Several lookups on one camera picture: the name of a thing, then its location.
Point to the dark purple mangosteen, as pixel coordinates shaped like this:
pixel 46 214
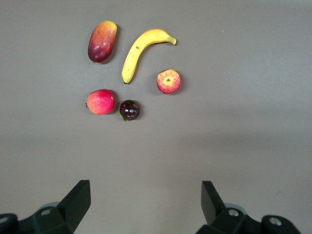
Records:
pixel 130 110

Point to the red yellow mango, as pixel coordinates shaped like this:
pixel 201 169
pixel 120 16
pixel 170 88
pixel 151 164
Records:
pixel 102 41

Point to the red yellow striped apple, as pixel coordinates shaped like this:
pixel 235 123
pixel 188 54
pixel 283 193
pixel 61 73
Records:
pixel 169 81

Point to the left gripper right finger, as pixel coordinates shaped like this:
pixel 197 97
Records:
pixel 219 217

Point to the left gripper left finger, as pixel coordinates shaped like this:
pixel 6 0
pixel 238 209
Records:
pixel 65 214

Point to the yellow banana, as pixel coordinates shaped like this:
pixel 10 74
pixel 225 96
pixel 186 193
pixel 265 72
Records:
pixel 136 51

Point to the pinkish red round fruit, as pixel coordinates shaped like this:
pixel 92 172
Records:
pixel 101 102

